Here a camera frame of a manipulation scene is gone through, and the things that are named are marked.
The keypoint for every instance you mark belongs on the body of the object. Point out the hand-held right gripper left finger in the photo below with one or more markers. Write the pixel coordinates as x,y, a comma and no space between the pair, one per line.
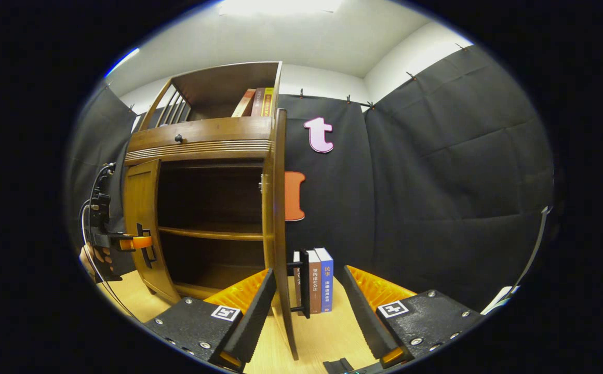
254,322

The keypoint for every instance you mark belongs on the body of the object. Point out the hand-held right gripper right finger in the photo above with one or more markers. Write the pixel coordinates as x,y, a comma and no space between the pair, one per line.
363,322

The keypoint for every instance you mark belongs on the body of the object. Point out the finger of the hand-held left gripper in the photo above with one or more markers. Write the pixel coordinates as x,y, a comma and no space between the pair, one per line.
137,242

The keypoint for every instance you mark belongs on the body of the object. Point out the wooden cabinet door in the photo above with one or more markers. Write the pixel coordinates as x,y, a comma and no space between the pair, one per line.
279,208
143,208

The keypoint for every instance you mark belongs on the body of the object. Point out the wooden double-door shoe cabinet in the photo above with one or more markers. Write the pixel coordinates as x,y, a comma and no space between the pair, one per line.
197,149

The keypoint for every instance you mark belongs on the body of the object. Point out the wooden cabinet drawer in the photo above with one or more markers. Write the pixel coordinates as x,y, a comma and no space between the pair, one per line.
202,132

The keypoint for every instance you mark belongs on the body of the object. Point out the brown spine book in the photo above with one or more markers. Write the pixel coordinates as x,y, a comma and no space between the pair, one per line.
315,285

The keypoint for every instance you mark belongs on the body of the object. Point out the wooden inner shelf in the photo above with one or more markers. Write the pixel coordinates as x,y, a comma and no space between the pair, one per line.
213,234

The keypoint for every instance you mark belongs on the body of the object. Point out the black backdrop cloth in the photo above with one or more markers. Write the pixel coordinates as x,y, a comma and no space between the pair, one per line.
436,182

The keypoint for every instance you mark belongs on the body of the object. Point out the cream and orange book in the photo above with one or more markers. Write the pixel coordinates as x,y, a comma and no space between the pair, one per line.
243,104

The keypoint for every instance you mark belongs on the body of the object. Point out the dark red book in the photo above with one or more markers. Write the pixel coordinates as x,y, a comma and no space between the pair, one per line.
257,102

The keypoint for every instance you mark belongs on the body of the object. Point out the yellow book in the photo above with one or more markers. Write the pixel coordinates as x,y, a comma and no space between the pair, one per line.
268,102

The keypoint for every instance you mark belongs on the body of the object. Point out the large ceiling light panel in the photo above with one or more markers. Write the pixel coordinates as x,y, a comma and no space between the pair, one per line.
280,6

